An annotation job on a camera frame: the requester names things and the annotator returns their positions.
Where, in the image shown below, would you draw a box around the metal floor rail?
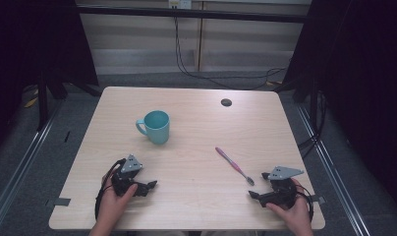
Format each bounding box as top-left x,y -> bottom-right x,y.
0,97 -> 64,232
295,103 -> 371,236

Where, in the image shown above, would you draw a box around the white wall socket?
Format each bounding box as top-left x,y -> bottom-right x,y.
168,0 -> 193,10

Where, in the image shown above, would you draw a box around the black tape strip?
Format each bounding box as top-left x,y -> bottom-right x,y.
52,197 -> 72,207

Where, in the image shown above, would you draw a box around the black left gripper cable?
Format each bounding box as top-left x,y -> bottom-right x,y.
94,158 -> 127,221

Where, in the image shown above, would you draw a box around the black floor cables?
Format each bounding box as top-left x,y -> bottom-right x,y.
297,90 -> 329,159

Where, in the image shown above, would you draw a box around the dark curtain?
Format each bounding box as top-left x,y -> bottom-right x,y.
282,0 -> 397,215
0,0 -> 100,156

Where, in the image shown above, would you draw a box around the person's left hand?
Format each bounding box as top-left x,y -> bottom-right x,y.
95,173 -> 139,228

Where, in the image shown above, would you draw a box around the teal ceramic mug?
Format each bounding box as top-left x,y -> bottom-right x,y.
135,109 -> 171,146

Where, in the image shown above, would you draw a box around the black wall cable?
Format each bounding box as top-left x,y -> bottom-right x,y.
173,8 -> 288,90

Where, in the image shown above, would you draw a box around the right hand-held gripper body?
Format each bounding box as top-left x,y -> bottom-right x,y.
266,165 -> 305,209

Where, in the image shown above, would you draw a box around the pink toothbrush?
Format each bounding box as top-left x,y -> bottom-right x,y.
214,147 -> 255,187

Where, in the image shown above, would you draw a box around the yellow floor scrap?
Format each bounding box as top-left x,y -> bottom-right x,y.
24,95 -> 39,109

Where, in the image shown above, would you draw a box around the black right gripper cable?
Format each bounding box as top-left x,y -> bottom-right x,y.
294,183 -> 315,221

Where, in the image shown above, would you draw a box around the black horizontal bar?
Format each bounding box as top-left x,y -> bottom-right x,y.
76,5 -> 310,25

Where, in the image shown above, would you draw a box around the black metal stand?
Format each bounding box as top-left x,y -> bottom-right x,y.
36,69 -> 103,133

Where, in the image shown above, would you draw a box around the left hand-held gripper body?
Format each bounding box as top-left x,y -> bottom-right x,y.
111,153 -> 143,198

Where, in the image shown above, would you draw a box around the person's right hand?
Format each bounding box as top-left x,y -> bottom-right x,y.
265,178 -> 314,231

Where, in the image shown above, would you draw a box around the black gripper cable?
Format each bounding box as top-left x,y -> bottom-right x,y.
294,183 -> 315,221
94,158 -> 127,221

